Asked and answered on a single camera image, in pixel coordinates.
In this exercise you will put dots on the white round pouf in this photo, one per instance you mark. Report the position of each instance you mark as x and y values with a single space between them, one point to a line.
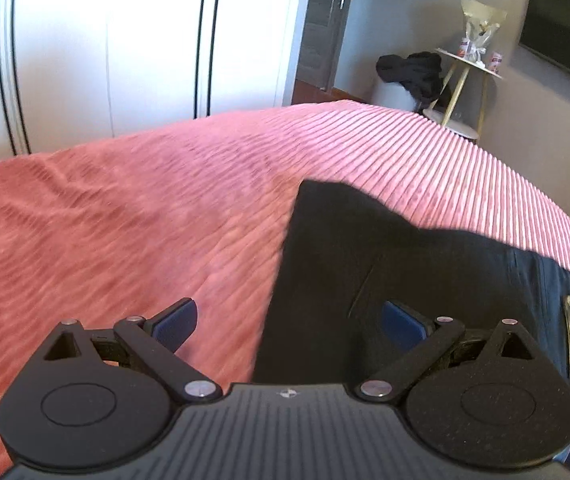
387 95

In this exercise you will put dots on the pile of black clothes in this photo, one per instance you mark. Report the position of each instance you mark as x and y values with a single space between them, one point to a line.
410 70

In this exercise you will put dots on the wrapped flower bouquet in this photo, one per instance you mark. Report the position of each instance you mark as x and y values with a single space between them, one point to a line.
480 25

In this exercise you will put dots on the dark grey door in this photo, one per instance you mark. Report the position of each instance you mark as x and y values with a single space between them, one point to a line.
322 20

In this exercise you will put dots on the white wardrobe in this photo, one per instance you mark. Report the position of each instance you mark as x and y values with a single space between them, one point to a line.
115 45

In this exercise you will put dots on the round side table gold legs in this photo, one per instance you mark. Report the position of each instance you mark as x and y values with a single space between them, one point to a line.
470 62

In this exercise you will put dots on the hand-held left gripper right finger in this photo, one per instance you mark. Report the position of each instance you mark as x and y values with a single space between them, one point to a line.
405 326

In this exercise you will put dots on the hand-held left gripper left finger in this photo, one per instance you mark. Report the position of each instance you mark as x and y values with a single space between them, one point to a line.
175 321

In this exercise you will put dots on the red and white can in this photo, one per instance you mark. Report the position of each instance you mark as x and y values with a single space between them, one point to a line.
462 47

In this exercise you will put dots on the pink ribbed bed blanket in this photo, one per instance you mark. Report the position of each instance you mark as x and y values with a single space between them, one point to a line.
115 220

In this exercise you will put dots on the black pants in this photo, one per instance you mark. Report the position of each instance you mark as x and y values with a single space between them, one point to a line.
365 260

